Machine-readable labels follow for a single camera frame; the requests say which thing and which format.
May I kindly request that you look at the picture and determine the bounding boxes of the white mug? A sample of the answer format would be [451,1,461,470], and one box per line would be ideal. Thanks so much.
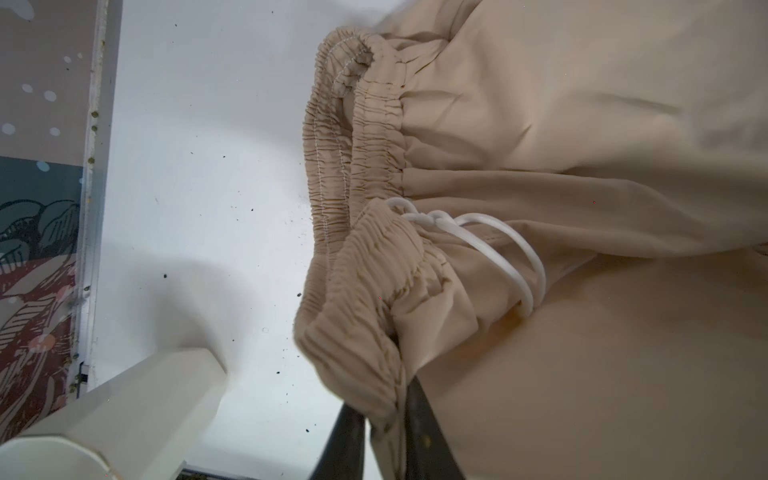
[1,348,227,480]

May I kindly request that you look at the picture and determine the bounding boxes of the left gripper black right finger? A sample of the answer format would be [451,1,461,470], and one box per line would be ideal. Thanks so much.
[405,377,465,480]

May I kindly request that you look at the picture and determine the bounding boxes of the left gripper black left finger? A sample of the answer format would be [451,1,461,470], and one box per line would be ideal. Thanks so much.
[309,404,366,480]

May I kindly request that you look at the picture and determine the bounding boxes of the beige drawstring shorts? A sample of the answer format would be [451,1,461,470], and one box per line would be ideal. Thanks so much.
[294,1,767,479]

